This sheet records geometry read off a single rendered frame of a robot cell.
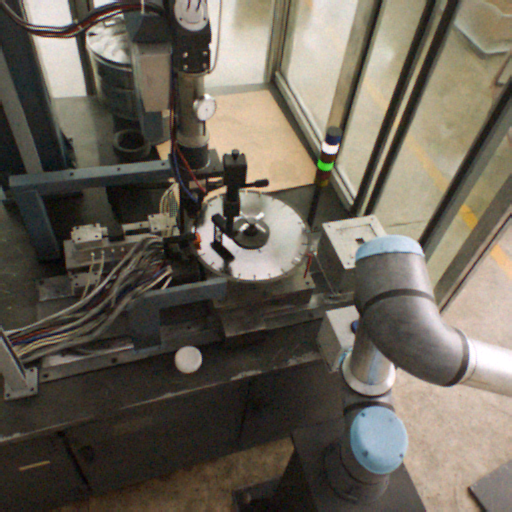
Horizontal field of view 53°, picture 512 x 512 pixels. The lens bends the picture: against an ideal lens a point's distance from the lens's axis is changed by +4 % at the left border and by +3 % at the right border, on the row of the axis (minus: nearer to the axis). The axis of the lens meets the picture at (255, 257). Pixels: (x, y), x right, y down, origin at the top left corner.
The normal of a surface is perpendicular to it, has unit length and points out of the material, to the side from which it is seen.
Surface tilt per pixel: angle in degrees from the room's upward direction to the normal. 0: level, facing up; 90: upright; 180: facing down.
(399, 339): 58
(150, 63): 90
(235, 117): 0
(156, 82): 90
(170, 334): 0
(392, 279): 24
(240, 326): 0
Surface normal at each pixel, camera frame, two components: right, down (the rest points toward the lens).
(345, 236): 0.10, -0.63
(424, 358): -0.15, 0.26
